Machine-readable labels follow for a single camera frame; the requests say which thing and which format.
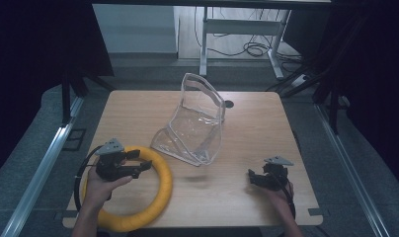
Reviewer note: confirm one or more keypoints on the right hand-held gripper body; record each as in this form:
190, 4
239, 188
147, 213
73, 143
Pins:
275, 174

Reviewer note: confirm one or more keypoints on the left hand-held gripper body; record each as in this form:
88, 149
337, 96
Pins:
109, 163

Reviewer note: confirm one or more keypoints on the clear plastic bag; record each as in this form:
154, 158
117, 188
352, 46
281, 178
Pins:
194, 131

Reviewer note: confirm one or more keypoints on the person's right hand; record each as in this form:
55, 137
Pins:
279, 197

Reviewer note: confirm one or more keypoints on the person's left hand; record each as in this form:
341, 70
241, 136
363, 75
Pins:
100, 191

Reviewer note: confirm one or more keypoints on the black stand legs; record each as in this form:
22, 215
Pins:
66, 95
332, 98

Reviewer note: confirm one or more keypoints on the black curtain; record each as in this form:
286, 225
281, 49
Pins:
368, 65
39, 42

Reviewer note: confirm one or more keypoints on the black floor bracket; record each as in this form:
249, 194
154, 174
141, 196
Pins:
74, 140

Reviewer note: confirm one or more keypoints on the aluminium rail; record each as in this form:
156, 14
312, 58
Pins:
349, 171
46, 164

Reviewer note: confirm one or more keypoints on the white metal desk frame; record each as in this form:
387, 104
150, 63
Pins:
240, 27

